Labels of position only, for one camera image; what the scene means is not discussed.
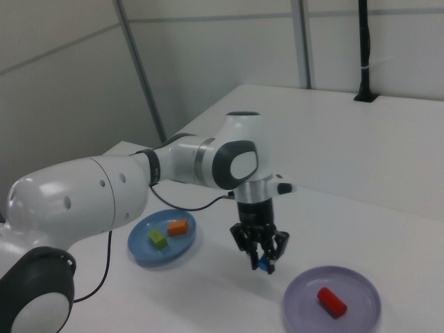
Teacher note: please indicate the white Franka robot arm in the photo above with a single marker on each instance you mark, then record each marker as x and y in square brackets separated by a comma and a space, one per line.
[69, 197]

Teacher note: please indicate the blue hexagonal block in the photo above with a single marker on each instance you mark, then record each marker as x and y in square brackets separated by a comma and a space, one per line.
[262, 265]

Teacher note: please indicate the green rectangular block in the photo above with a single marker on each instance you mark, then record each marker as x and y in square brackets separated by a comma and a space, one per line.
[157, 238]

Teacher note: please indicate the blue plate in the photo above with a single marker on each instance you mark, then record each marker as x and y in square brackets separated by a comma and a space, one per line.
[145, 253]

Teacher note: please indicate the black clamp-mounted pole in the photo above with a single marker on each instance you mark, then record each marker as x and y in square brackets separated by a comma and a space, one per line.
[365, 52]

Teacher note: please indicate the orange rectangular block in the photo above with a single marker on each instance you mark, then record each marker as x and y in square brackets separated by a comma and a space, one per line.
[178, 228]

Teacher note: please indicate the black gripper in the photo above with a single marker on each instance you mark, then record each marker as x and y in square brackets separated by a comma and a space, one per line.
[255, 213]

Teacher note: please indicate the lilac plate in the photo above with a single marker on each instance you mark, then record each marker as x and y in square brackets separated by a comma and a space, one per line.
[305, 305]

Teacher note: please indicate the grey metal partition post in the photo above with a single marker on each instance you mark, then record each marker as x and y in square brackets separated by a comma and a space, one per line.
[141, 69]
[305, 45]

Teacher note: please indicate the red cylinder block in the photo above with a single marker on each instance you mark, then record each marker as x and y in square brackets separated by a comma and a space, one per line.
[331, 301]

